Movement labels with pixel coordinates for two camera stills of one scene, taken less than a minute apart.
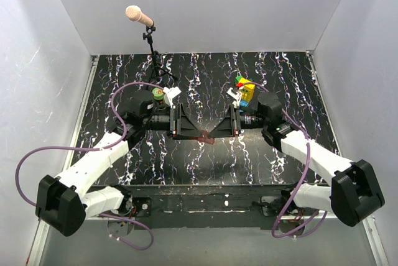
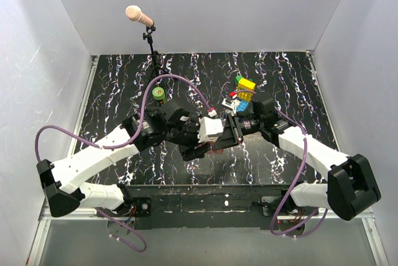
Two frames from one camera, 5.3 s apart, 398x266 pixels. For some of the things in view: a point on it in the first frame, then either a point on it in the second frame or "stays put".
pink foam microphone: x=134 y=13 stays put
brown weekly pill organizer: x=204 y=138 → x=211 y=150
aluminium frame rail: x=40 y=227 stays put
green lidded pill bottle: x=158 y=95 stays put
